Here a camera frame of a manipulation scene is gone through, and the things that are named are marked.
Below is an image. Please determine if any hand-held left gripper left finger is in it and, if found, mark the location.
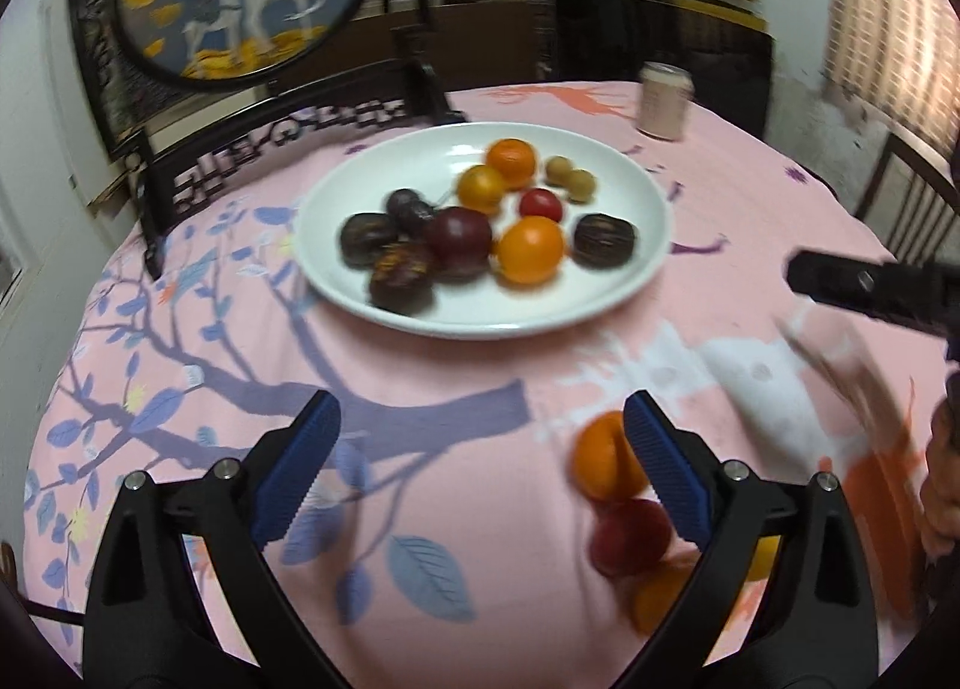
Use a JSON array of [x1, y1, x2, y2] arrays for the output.
[[81, 389, 353, 689]]

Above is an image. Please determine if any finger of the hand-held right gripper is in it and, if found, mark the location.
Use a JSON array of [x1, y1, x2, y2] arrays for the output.
[[786, 250, 960, 339]]

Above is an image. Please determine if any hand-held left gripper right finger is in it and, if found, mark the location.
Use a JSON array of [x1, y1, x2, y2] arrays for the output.
[[615, 389, 880, 689]]

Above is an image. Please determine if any orange mandarin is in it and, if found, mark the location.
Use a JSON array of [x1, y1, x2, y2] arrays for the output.
[[495, 215, 566, 285], [572, 411, 652, 502], [485, 138, 539, 191]]

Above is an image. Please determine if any red cherry tomato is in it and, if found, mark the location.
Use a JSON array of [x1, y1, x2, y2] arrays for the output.
[[519, 188, 564, 223], [589, 498, 674, 580]]

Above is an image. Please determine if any yellow orange fruit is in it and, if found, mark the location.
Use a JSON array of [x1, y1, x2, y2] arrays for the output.
[[742, 535, 782, 582]]

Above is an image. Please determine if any smooth orange fruit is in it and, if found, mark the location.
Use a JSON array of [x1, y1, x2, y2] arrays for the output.
[[630, 561, 702, 636]]

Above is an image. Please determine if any dark spotted passion fruit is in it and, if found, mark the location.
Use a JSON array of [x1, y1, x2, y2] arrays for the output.
[[367, 242, 437, 317]]

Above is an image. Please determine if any white oval plate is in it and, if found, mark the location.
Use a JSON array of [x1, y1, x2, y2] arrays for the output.
[[291, 123, 674, 339]]

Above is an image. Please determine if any dark brown wrinkled fruit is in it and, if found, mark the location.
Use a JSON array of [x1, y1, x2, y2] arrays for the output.
[[572, 212, 638, 268]]

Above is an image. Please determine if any small dark purple plum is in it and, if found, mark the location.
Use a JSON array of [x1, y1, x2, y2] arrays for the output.
[[385, 188, 425, 223]]

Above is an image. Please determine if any smooth orange kumquat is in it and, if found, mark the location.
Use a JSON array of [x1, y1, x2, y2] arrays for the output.
[[457, 164, 507, 216]]

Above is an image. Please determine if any person's right hand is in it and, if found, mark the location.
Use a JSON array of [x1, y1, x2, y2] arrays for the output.
[[921, 370, 960, 577]]

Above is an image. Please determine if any dark wooden chair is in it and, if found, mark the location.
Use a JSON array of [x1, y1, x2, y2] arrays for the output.
[[853, 130, 960, 270]]

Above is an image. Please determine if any pale beverage can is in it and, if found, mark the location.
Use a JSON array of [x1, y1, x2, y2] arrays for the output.
[[637, 61, 692, 141]]

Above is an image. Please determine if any black flat panel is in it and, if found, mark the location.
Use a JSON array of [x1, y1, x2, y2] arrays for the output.
[[551, 0, 773, 142]]

